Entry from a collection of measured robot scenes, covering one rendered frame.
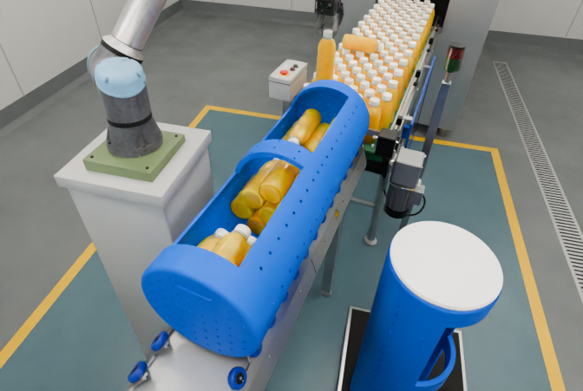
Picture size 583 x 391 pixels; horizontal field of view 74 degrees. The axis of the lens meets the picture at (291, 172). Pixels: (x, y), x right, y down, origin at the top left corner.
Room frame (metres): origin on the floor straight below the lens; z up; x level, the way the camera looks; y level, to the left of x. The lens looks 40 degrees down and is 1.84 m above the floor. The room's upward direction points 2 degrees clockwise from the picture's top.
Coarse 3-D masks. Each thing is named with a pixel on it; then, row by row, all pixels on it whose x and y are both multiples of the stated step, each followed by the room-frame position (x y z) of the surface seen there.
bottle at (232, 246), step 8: (232, 232) 0.58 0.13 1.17; (240, 232) 0.59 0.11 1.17; (224, 240) 0.55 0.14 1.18; (232, 240) 0.55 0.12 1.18; (240, 240) 0.56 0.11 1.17; (216, 248) 0.53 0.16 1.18; (224, 248) 0.53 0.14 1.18; (232, 248) 0.53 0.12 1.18; (240, 248) 0.54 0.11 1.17; (224, 256) 0.51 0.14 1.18; (232, 256) 0.52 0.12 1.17; (240, 256) 0.53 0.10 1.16
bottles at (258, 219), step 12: (288, 132) 1.13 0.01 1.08; (312, 144) 1.05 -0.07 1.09; (240, 192) 0.82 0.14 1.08; (240, 204) 0.77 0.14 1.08; (264, 204) 0.76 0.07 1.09; (276, 204) 0.76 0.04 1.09; (240, 216) 0.77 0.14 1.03; (252, 216) 0.77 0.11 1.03; (264, 216) 0.75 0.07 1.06; (252, 228) 0.76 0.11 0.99; (204, 240) 0.64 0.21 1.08; (252, 240) 0.64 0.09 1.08
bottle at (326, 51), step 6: (324, 42) 1.42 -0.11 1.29; (330, 42) 1.42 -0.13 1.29; (318, 48) 1.43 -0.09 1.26; (324, 48) 1.41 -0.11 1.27; (330, 48) 1.41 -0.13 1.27; (318, 54) 1.43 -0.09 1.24; (324, 54) 1.41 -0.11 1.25; (330, 54) 1.41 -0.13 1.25; (318, 60) 1.42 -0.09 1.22; (324, 60) 1.41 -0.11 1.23; (330, 60) 1.41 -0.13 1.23; (318, 66) 1.42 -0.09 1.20; (324, 66) 1.41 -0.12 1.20; (330, 66) 1.41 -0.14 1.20; (318, 72) 1.42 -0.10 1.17; (324, 72) 1.41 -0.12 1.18; (330, 72) 1.41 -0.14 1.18; (318, 78) 1.42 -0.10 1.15; (324, 78) 1.41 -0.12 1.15; (330, 78) 1.42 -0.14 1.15
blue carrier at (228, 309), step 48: (336, 96) 1.22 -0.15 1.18; (288, 144) 0.84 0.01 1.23; (336, 144) 0.92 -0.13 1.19; (288, 192) 0.67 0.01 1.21; (336, 192) 0.83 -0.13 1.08; (192, 240) 0.64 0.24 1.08; (288, 240) 0.56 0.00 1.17; (144, 288) 0.47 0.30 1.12; (192, 288) 0.43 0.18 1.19; (240, 288) 0.42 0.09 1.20; (288, 288) 0.51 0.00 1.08; (192, 336) 0.43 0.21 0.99; (240, 336) 0.38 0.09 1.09
